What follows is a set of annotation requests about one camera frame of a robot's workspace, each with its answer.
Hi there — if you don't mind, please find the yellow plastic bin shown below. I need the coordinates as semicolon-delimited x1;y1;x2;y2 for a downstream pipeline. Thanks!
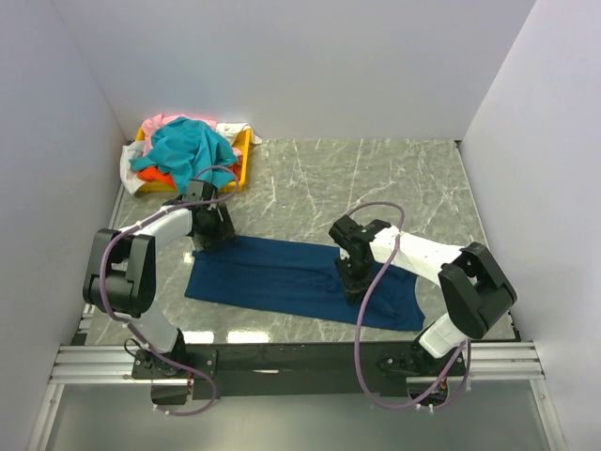
140;123;262;192

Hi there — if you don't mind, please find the white t-shirt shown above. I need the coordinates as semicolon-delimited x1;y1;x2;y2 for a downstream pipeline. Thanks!
119;122;263;194

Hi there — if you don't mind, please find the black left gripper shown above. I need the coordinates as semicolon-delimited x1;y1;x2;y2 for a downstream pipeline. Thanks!
193;203;237;252

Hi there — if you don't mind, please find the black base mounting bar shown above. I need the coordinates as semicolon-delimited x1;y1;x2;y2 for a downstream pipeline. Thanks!
131;338;470;406

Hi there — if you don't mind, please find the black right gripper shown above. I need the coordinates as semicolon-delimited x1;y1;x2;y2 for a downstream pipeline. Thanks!
334;254;378;303

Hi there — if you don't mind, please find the teal t-shirt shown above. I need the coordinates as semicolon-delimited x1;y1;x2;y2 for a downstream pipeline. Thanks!
130;117;239;194

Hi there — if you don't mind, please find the aluminium frame rail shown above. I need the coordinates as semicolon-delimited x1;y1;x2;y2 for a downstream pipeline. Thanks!
25;187;569;451

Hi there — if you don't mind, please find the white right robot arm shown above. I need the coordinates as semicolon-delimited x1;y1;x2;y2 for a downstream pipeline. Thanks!
329;215;517;375

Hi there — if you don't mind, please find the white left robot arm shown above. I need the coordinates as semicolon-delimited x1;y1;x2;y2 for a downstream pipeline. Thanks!
83;180;236;378

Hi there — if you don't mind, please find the dark blue t-shirt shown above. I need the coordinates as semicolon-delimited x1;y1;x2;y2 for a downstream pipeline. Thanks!
185;236;425;332

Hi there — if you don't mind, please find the orange t-shirt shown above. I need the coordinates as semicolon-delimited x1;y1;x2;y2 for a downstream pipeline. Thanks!
137;164;246;192

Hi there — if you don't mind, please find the pink t-shirt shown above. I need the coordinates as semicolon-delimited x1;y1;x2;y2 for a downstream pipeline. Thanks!
136;114;217;156

